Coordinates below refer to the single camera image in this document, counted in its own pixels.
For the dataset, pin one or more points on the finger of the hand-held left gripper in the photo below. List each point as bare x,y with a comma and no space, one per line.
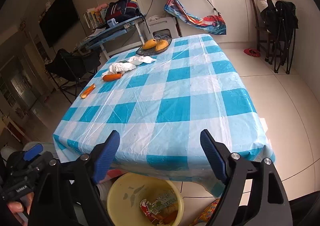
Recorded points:
32,152

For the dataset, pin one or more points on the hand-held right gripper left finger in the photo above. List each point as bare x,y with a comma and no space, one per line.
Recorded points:
105,163

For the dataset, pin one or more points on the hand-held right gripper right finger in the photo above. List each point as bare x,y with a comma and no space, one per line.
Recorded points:
215,158

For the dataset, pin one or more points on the yellow plastic bucket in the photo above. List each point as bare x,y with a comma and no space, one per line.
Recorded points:
120,198

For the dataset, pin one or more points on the red snack wrapper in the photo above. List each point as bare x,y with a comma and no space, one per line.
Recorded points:
146,209

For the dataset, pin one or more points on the green red juice carton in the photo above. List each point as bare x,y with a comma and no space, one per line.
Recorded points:
162,199

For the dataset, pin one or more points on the orange carrot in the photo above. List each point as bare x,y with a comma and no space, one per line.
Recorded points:
112,77

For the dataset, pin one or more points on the small white tissue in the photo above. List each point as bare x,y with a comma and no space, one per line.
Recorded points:
106,74

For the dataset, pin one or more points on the large white tissue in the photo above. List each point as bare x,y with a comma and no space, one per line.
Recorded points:
122,67

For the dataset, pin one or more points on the person's left hand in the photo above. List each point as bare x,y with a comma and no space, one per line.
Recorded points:
17,207

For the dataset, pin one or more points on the person's floral clothing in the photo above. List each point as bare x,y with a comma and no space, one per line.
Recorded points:
205,213

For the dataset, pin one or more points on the blue checkered tablecloth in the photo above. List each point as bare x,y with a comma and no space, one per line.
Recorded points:
175,91

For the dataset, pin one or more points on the black folding camping chair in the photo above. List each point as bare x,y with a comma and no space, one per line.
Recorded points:
72,63

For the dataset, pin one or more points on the red slipper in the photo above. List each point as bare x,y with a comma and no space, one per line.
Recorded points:
251,52

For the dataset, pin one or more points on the glass fruit plate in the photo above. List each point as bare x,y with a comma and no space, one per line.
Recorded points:
147,52

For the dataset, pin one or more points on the brownish orange mango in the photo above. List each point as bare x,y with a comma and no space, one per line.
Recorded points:
162,45

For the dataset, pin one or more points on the yellow mango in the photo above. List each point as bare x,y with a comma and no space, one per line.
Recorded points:
150,44

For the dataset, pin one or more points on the loose white papers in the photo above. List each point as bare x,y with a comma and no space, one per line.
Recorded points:
96,32

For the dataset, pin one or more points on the colourful hanging bag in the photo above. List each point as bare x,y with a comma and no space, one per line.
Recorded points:
210,24

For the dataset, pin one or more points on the blue study desk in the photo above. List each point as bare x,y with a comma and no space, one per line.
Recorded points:
112,28

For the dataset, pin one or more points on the blue pencil sharpener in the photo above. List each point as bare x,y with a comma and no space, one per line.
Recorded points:
111,23

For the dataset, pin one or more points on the row of books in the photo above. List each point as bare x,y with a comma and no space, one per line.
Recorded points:
92,17

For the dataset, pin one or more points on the dark wooden chair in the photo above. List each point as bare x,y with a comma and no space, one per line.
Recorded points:
255,8

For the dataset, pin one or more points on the white cabinet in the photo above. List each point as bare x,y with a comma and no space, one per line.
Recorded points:
225,3

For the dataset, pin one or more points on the dark striped backpack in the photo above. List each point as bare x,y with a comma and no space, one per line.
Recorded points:
122,8

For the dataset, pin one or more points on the pink plush toy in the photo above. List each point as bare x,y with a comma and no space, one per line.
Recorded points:
102,6

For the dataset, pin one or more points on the black folded chair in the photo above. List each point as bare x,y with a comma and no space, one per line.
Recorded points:
285,16

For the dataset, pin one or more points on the white sack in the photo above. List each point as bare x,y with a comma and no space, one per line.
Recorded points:
262,1

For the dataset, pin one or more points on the black wall television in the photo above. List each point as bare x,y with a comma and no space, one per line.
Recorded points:
58,18

